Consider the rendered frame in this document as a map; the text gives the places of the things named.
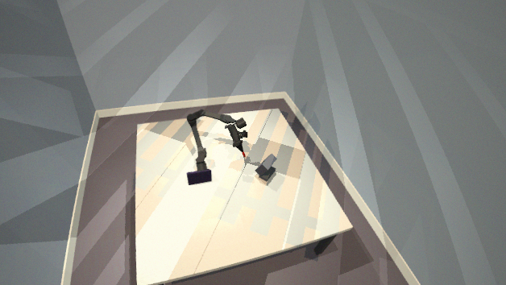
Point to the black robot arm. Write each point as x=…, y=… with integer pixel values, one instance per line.
x=192, y=119

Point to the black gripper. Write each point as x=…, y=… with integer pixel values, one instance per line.
x=236, y=141

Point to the grey sloped panel with hole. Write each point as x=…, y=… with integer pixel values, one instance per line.
x=265, y=169

